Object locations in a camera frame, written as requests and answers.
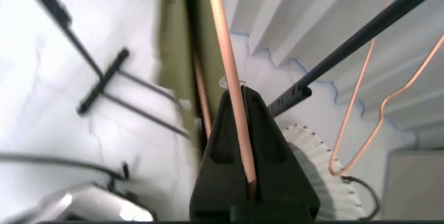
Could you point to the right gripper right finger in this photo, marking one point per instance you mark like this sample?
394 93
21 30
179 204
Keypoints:
281 175

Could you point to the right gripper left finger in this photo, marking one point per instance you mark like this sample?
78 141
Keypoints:
218 175

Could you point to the pink clothes hanger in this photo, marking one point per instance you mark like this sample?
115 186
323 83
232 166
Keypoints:
229 61
363 75

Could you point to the green printed t-shirt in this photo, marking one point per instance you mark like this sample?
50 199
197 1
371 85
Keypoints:
173 43

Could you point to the white laundry basket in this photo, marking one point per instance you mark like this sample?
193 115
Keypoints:
333 189

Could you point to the black clothes rack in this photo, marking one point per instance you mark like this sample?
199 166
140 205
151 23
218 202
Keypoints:
381 26

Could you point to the white curtain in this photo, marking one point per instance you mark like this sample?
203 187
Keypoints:
312 9

